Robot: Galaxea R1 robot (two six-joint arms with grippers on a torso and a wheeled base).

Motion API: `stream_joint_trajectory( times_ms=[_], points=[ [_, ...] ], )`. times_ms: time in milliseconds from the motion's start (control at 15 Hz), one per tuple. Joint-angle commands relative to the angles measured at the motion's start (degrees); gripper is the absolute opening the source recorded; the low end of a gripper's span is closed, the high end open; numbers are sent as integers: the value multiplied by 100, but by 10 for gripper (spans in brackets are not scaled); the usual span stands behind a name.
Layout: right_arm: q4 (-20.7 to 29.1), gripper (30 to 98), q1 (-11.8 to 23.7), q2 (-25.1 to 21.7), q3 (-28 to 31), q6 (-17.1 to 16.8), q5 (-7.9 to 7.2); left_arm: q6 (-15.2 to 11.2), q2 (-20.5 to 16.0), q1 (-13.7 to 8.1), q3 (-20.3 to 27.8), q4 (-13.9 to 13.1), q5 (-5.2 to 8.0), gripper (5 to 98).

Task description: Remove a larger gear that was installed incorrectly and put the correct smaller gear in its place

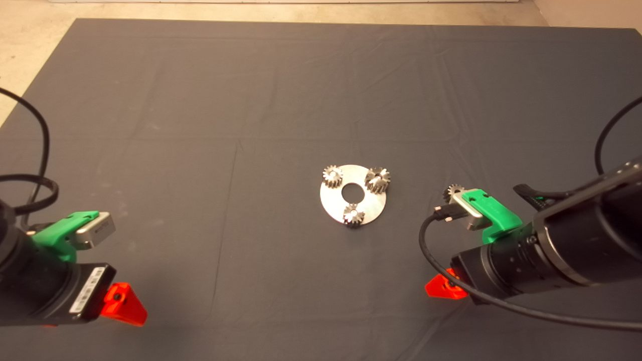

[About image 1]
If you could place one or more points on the dark grey table cloth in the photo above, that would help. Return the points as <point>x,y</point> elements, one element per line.
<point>251,100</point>

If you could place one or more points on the larger steel gear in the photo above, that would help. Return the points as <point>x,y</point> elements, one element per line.
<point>377,180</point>

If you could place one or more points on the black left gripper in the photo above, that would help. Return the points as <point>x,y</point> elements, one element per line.
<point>75,293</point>

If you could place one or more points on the silver camera box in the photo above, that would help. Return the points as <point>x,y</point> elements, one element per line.
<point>95,230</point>
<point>461,205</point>

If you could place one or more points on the round metal plate with hole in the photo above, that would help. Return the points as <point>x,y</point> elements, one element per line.
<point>333,201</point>

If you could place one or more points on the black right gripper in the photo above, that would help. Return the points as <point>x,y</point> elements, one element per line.
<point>496,271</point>

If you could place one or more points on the small dark steel gear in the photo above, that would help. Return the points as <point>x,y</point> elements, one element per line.
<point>454,191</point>

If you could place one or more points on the green left camera mount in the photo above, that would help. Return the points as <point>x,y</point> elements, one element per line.
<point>55,233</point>

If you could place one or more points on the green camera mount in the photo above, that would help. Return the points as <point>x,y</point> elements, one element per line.
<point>494,210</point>
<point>55,233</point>

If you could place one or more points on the silver left camera box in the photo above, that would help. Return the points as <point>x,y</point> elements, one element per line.
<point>95,230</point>

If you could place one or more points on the silver right camera box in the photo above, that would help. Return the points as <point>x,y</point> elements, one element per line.
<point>461,205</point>

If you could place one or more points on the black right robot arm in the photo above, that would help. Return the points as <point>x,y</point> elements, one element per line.
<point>592,235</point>

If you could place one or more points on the green right camera mount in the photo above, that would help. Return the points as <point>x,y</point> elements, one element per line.
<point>494,210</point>

